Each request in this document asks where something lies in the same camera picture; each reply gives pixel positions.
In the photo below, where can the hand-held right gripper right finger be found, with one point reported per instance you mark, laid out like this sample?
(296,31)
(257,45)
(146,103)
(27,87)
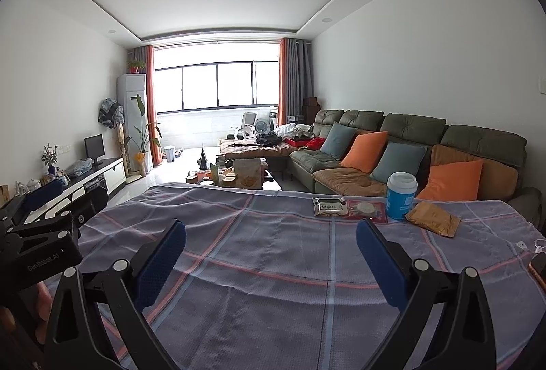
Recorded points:
(381,263)

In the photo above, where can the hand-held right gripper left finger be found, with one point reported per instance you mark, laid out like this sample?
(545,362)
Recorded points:
(160,263)

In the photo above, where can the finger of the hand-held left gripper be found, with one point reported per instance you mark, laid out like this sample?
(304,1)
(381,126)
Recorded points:
(42,194)
(81,212)

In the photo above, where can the person's left hand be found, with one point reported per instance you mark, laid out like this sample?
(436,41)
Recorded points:
(45,301)

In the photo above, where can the white ceramic lidded jar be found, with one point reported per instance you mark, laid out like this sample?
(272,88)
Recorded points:
(34,184)

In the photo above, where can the clear wrapped ornament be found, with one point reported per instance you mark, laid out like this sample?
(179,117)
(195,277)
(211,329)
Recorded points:
(20,188)

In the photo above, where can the blue white ceramic jar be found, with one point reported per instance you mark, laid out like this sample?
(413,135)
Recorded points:
(64,178)

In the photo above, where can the blue vase with branches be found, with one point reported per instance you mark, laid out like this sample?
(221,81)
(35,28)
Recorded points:
(49,156)

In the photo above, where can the yellow tall box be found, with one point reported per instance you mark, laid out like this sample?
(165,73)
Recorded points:
(4,195)

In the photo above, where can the clear plastic bag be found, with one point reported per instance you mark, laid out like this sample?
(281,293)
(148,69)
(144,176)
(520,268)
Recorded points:
(84,168)

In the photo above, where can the white black media cabinet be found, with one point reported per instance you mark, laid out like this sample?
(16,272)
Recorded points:
(116,178)

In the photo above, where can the red round biscuit packet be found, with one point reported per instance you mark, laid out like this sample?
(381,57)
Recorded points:
(367,211)

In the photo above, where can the black computer monitor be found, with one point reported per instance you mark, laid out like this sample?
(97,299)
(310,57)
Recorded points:
(94,147)

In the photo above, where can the blue cup with white lid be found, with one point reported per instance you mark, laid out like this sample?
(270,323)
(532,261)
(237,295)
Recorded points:
(401,199)

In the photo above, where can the brown kraft paper packet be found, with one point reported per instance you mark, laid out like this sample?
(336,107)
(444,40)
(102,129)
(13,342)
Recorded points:
(433,218)

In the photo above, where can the grey green snack packet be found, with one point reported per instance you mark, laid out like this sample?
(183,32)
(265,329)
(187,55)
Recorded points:
(330,207)

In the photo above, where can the brown sofa blanket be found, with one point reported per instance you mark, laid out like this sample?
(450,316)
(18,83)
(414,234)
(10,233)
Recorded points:
(349,180)

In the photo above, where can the tall leafy plant yellow pot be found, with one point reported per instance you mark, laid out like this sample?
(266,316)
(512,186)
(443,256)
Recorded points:
(143,139)

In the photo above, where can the large teal cushion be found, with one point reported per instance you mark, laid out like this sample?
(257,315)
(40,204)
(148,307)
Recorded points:
(399,163)

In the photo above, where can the cloth covered standing fan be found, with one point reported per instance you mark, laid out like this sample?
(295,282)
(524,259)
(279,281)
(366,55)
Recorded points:
(110,112)

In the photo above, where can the purple plaid tablecloth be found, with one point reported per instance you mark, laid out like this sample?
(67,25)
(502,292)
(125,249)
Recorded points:
(277,267)

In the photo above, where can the small white pedal bin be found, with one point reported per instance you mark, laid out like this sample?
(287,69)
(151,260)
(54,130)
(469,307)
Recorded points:
(169,154)

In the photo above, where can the orange cushion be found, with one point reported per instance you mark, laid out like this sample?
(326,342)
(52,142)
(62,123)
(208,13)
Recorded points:
(364,152)
(452,182)

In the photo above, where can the dark pointed ornament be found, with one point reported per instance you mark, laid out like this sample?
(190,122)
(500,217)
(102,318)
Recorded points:
(204,159)

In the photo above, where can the white floor air conditioner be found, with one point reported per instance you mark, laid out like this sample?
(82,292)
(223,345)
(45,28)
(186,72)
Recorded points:
(130,105)

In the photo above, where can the brown paper bag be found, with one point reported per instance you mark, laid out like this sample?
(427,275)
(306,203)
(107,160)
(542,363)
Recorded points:
(248,173)

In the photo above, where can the small teal cushion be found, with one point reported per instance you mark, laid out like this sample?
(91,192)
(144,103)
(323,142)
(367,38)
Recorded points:
(338,141)

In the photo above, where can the dark glass coffee table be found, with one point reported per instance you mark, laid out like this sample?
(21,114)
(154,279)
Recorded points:
(273,184)

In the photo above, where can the orange grey curtain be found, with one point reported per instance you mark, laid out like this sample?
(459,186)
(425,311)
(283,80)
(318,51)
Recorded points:
(294,84)
(151,97)

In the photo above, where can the red cloth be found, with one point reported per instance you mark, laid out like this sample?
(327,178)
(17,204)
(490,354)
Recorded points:
(315,144)

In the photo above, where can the green leather sofa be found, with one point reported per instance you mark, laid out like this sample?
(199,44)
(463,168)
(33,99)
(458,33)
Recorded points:
(413,127)

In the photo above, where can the brown upholstered bench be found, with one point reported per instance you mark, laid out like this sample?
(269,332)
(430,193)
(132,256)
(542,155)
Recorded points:
(256,151)

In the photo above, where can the red flat box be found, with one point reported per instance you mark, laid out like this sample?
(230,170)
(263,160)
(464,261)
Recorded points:
(295,141)

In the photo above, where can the small red potted plant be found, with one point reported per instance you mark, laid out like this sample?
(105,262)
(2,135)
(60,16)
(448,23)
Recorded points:
(135,66)

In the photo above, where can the orange cased phone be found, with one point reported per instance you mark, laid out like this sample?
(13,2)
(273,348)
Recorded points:
(539,269)

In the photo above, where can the white clothes pile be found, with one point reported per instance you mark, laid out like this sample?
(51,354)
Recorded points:
(294,130)

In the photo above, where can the black clothes pile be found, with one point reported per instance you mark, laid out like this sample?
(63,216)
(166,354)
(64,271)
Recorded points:
(268,138)

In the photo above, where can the white office chair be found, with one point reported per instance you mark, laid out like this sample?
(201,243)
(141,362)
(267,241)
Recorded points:
(248,123)

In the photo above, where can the dark wooden corner cabinet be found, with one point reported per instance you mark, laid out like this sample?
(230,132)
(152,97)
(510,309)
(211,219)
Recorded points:
(312,109)

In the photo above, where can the round grey fan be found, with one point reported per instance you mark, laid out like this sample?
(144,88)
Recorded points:
(262,127)

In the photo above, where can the large balcony window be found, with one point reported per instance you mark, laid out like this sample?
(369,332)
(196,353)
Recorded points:
(217,84)

